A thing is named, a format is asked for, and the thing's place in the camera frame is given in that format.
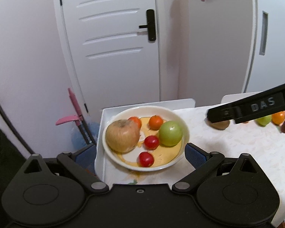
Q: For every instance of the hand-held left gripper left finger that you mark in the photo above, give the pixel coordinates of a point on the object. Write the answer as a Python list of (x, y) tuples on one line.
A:
[(86, 154)]

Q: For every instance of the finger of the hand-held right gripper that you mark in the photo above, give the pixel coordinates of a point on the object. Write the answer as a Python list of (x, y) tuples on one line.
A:
[(222, 112)]

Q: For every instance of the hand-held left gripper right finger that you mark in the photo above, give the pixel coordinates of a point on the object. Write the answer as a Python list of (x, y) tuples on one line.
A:
[(194, 156)]

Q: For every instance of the brown kiwi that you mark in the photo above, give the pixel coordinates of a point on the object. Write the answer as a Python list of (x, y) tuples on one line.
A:
[(218, 125)]

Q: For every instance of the cream bowl with bear print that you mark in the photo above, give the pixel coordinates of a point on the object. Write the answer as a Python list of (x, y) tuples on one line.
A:
[(167, 158)]

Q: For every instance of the green apple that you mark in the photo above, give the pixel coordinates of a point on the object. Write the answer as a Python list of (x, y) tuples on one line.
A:
[(263, 121), (170, 134)]

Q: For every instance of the large yellow-red apple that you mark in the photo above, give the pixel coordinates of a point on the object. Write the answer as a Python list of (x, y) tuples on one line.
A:
[(121, 136)]

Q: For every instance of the red tomato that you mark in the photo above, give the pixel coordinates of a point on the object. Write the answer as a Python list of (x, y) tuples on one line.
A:
[(151, 142), (146, 159)]

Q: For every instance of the orange tomato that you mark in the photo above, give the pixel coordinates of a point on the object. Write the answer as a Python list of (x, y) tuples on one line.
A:
[(156, 122)]

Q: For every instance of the orange-red tomato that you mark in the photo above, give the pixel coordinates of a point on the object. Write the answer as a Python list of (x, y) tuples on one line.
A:
[(136, 121)]

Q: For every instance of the blue broom head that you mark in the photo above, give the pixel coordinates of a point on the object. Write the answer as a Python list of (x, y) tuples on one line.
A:
[(93, 128)]

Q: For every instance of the floral tablecloth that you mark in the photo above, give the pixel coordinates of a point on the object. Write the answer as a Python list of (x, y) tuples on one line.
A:
[(239, 147)]

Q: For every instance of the white rimmed table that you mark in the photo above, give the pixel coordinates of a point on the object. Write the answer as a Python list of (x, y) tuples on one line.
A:
[(156, 103)]

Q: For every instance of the white wardrobe door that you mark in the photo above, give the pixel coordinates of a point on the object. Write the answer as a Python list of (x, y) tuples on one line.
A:
[(279, 40)]

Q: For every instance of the white panel door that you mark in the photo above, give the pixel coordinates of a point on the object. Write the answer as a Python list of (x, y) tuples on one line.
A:
[(109, 76)]

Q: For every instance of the dark cloth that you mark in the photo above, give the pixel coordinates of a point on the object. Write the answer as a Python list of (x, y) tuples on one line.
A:
[(0, 147)]

